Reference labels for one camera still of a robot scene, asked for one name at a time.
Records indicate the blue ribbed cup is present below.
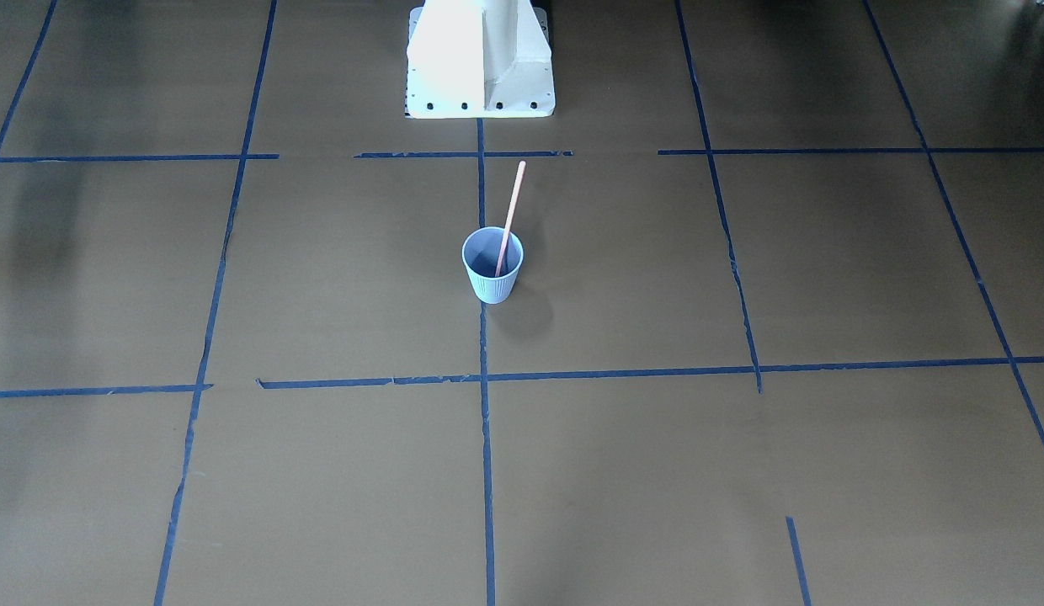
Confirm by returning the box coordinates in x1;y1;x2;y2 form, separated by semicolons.
461;226;525;306

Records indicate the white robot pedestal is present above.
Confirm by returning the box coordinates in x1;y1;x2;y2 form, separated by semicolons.
404;1;557;120

